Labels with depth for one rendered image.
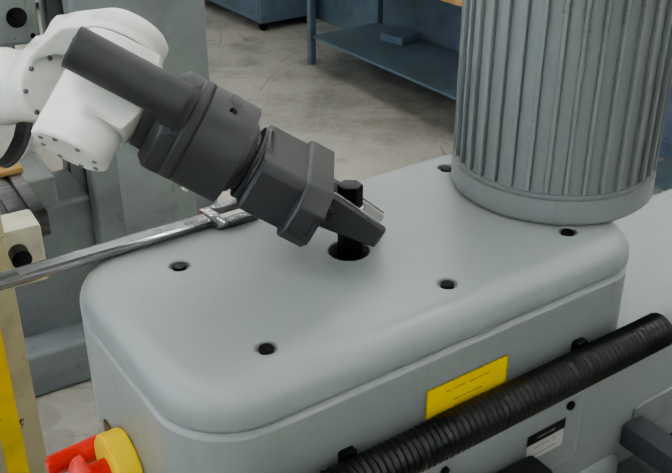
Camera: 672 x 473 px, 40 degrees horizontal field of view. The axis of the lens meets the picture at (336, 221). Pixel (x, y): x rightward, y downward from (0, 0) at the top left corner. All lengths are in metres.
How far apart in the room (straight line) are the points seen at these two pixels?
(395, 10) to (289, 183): 6.97
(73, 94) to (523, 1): 0.38
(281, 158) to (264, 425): 0.22
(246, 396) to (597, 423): 0.47
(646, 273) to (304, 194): 0.48
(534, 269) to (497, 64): 0.19
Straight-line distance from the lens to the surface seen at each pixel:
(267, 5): 8.22
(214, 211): 0.87
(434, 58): 6.82
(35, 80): 0.83
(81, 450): 0.91
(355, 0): 8.13
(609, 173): 0.87
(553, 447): 0.96
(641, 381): 1.05
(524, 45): 0.82
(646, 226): 1.19
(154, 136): 0.74
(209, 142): 0.73
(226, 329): 0.71
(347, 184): 0.79
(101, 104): 0.74
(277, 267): 0.79
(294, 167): 0.75
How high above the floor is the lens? 2.29
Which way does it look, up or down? 28 degrees down
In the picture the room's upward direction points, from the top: straight up
